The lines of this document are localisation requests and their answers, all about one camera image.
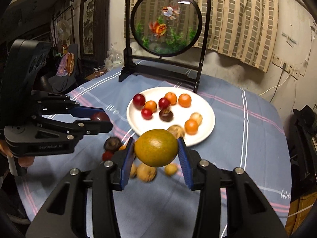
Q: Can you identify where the dark plum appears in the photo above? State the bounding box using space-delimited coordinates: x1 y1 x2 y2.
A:
90 112 110 121

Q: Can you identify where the green-orange citrus fruit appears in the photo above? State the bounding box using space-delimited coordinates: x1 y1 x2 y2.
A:
134 129 178 168

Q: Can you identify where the small olive yellow fruit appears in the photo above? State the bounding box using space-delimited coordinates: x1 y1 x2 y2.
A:
164 163 178 176

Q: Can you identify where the large orange tangerine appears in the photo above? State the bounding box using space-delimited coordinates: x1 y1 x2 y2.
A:
178 93 192 108

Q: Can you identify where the yellow-orange citrus fruit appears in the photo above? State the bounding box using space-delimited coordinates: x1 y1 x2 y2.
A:
119 145 126 151

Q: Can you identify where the person's left hand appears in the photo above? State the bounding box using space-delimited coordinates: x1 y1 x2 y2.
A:
0 140 35 168

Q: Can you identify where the dark purple mangosteen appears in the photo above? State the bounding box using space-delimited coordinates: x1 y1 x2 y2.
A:
159 109 174 122
103 136 122 152

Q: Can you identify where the red plum right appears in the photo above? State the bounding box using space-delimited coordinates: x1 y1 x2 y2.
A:
102 151 114 161

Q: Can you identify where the electric fan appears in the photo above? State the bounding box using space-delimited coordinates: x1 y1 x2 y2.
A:
57 19 72 41

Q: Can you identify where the large red plum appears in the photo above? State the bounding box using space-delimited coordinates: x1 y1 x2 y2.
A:
133 93 146 110

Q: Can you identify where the tan fruit behind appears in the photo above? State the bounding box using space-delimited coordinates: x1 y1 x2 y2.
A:
130 163 137 178

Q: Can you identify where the small red plum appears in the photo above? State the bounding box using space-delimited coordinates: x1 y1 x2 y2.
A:
141 108 153 120

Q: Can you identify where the small orange tangerine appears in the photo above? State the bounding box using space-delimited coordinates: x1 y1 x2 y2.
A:
144 101 158 113

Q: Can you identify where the blue striped tablecloth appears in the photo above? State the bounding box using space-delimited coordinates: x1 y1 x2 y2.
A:
17 69 291 237

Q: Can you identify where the white oval plate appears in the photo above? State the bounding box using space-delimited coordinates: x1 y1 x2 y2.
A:
126 86 215 147

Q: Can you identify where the dark purple mangosteen left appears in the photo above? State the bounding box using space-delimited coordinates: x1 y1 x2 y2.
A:
159 109 174 122

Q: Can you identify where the small yellow-green fruit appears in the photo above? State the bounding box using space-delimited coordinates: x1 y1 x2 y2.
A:
167 125 185 139

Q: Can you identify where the orange fruit near finger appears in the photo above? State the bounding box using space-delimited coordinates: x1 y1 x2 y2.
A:
184 119 199 135

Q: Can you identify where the black metal shelf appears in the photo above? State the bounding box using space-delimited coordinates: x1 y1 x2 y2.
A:
287 105 316 197

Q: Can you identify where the pale yellow longan fruit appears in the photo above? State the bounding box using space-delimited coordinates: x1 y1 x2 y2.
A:
190 112 202 126

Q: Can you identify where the round goldfish screen ornament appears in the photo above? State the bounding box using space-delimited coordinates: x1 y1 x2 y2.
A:
119 0 212 92

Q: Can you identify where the beige checked curtain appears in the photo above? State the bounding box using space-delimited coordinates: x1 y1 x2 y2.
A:
125 0 280 73

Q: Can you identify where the framed wall picture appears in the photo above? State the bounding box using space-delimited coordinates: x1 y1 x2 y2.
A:
79 0 110 68

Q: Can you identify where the wall power strip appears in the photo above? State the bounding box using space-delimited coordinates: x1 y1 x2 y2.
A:
271 54 300 80

